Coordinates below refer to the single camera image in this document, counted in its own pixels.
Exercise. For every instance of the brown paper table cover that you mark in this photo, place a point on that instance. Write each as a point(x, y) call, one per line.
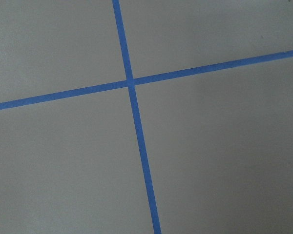
point(146, 116)

